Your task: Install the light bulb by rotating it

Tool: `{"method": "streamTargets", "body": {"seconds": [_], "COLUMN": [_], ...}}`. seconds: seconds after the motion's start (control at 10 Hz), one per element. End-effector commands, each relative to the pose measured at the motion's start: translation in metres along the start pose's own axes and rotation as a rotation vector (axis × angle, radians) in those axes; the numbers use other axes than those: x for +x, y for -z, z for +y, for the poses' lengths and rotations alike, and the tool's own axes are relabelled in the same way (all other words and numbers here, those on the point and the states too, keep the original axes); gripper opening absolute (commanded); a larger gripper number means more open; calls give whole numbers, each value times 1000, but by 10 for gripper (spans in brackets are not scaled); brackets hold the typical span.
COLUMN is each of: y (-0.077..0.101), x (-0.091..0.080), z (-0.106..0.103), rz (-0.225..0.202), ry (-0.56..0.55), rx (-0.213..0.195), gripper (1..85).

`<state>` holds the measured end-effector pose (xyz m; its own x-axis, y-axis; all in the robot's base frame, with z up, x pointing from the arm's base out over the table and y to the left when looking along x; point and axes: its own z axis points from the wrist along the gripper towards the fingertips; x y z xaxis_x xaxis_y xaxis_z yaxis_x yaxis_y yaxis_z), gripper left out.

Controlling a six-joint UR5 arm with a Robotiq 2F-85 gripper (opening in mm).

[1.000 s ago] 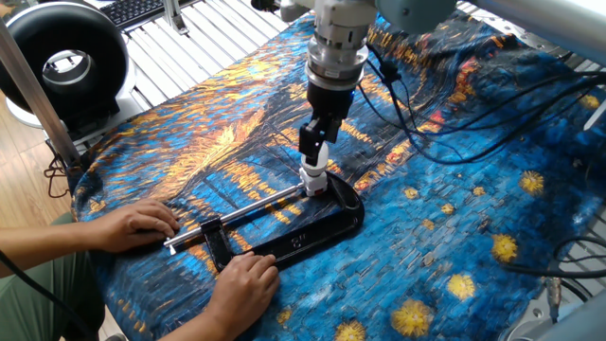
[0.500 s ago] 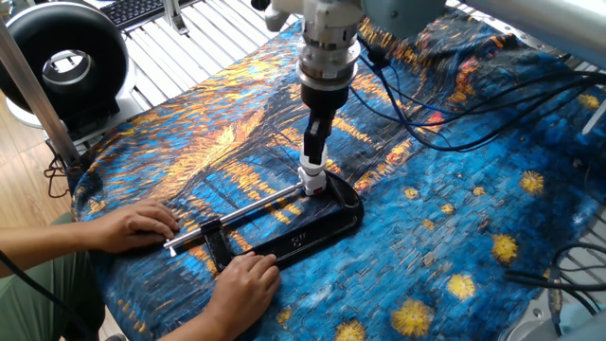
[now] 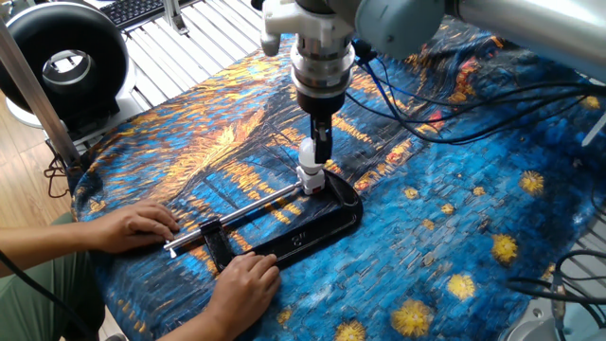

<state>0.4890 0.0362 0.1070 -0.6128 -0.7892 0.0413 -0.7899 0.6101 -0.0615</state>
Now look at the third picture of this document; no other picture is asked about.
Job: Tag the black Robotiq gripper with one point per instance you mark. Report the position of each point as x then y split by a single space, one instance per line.
321 103

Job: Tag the white light bulb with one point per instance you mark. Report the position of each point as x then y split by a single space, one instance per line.
308 156

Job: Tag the black C-clamp with silver screw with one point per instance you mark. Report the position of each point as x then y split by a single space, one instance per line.
322 232

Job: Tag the person's left forearm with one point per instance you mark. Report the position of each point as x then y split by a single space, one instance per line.
42 246

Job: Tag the person's right forearm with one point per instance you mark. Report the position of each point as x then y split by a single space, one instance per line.
189 331

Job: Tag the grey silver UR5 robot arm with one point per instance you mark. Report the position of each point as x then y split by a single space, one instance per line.
402 19

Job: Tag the person's right hand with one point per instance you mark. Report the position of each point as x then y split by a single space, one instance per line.
245 293

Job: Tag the person's left hand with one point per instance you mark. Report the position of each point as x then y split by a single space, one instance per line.
128 227

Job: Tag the white lamp socket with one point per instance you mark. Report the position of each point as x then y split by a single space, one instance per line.
311 182

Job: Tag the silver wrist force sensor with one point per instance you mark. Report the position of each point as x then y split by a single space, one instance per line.
322 68

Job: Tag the starry night painting cloth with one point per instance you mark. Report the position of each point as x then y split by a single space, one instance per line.
426 213

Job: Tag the white device base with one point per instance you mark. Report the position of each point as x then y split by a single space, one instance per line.
127 99

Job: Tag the black computer keyboard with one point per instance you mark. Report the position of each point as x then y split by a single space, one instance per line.
132 9

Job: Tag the green trousers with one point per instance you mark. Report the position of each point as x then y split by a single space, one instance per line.
28 308

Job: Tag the small aluminium bracket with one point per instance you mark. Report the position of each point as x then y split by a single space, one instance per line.
172 16

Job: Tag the aluminium frame post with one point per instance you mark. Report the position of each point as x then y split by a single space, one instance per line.
38 99

